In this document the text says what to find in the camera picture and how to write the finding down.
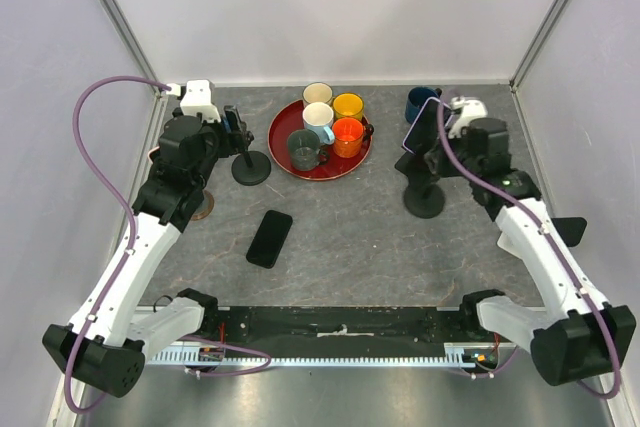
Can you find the orange mug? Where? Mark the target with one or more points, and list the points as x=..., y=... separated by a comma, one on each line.
x=350, y=134

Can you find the yellow mug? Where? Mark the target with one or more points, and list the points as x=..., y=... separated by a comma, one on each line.
x=348, y=105

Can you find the black-cased phone far right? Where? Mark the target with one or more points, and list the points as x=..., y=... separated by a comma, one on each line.
x=570, y=229

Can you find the black flat phone stand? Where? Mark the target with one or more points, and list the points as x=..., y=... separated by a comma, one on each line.
x=412, y=164

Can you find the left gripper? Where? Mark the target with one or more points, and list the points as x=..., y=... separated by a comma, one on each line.
x=232, y=141

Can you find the light blue mug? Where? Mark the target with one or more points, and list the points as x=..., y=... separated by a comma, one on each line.
x=318, y=117

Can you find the black phone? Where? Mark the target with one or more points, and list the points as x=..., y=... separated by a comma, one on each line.
x=269, y=239

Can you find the black mounting base plate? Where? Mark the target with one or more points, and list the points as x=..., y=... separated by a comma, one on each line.
x=345, y=332

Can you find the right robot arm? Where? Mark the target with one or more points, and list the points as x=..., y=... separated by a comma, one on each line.
x=579, y=334

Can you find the grey cable duct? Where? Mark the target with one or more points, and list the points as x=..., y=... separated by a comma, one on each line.
x=192, y=355

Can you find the cream mug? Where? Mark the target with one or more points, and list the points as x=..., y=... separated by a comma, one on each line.
x=317, y=92

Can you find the black round-base phone stand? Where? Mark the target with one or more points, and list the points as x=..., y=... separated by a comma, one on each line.
x=250, y=167

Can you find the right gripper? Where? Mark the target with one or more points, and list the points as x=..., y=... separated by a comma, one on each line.
x=436, y=159

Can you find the lilac-cased phone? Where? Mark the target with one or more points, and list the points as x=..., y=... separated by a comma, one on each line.
x=423, y=133

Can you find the red round tray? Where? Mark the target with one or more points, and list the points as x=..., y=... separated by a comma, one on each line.
x=288, y=120

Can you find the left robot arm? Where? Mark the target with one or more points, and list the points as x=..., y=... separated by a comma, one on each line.
x=101, y=345

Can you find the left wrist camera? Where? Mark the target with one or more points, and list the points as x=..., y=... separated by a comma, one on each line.
x=196, y=98

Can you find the dark blue mug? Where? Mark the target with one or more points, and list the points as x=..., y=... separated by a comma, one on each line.
x=416, y=98

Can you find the grey mug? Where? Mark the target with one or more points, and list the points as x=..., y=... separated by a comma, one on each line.
x=305, y=150

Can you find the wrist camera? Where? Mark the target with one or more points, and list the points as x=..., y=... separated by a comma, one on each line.
x=196, y=98
x=462, y=111

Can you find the wooden-base phone stand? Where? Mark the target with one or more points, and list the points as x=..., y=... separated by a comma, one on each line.
x=205, y=208

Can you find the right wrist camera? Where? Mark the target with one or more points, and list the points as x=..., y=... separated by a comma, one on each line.
x=462, y=111

